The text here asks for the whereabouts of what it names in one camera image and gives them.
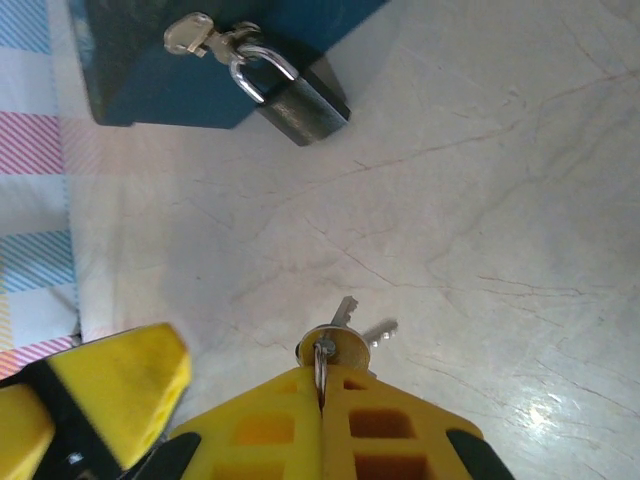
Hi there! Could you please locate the dark grey padlock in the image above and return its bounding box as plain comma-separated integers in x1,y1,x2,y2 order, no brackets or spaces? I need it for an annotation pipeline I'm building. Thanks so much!
228,43,351,147

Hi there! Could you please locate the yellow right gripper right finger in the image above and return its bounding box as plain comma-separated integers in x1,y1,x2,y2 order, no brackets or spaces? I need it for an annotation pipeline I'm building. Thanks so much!
319,367,516,480

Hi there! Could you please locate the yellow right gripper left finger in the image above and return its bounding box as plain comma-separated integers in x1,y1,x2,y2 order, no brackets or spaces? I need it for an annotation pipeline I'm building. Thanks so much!
130,367,324,480

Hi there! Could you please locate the metal key ring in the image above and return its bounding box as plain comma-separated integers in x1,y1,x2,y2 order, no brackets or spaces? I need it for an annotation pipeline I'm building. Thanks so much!
312,337,330,407

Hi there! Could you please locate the brass-headed key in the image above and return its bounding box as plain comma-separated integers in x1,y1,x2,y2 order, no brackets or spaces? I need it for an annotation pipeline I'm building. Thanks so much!
294,295,372,375

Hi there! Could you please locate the silver box hasp latch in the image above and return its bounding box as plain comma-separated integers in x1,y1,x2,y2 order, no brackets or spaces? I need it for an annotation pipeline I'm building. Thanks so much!
163,12,264,66

